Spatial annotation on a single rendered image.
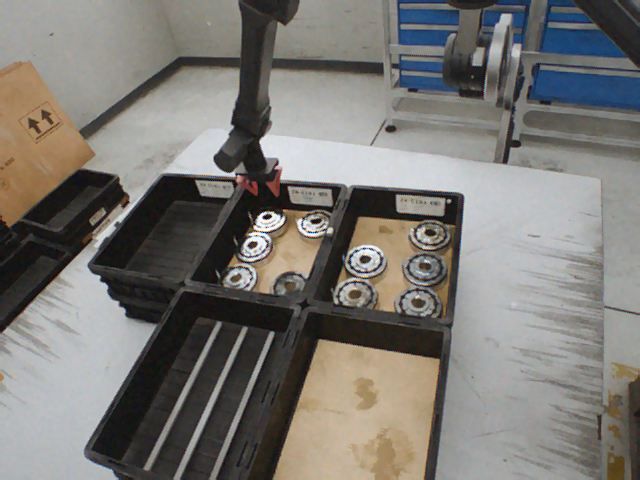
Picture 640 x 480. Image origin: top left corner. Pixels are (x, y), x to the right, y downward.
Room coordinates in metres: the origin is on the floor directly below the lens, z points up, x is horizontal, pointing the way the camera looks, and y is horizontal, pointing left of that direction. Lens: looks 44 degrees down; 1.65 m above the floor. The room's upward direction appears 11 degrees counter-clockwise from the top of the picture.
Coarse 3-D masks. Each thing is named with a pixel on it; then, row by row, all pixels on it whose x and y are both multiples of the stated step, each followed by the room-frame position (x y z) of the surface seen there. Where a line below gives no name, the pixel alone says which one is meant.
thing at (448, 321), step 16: (352, 192) 0.89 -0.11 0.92; (400, 192) 0.85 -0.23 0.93; (416, 192) 0.84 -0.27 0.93; (432, 192) 0.83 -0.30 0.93; (448, 192) 0.81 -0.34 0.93; (336, 224) 0.78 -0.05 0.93; (320, 272) 0.65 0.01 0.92; (320, 304) 0.55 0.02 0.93; (336, 304) 0.54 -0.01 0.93; (448, 304) 0.49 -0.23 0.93; (416, 320) 0.47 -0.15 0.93; (432, 320) 0.46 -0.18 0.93; (448, 320) 0.45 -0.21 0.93
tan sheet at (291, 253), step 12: (288, 216) 0.96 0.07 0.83; (300, 216) 0.95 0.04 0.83; (288, 228) 0.91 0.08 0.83; (276, 240) 0.87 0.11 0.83; (288, 240) 0.86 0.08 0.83; (300, 240) 0.85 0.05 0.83; (276, 252) 0.83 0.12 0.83; (288, 252) 0.82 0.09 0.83; (300, 252) 0.81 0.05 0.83; (312, 252) 0.80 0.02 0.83; (276, 264) 0.78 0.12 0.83; (288, 264) 0.77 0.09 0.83; (300, 264) 0.77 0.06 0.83; (264, 276) 0.75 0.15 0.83; (276, 276) 0.74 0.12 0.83; (264, 288) 0.71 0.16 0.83
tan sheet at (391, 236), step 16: (368, 224) 0.86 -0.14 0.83; (384, 224) 0.85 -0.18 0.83; (400, 224) 0.84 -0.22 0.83; (352, 240) 0.81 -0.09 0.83; (368, 240) 0.80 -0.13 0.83; (384, 240) 0.79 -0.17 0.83; (400, 240) 0.78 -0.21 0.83; (400, 256) 0.73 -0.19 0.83; (448, 256) 0.69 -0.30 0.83; (400, 272) 0.68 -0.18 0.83; (448, 272) 0.65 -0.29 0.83; (384, 288) 0.64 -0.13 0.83; (400, 288) 0.63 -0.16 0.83; (384, 304) 0.59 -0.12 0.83
